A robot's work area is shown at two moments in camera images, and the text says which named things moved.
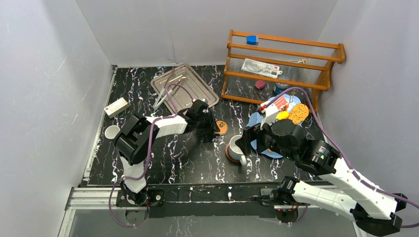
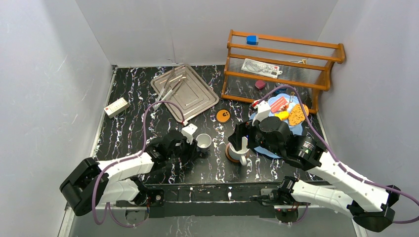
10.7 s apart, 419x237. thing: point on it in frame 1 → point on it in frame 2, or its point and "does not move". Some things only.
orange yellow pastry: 282,114 does not move
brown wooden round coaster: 228,154 does not move
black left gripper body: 207,123 → 187,147
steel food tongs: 166,89 does not move
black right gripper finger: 249,135 → 240,130
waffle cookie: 299,113 does not move
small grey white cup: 111,131 → 204,141
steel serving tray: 182,86 does not move
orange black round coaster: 223,127 → 223,116
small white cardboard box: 116,107 does not move
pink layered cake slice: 280,102 does not move
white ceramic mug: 235,150 does not move
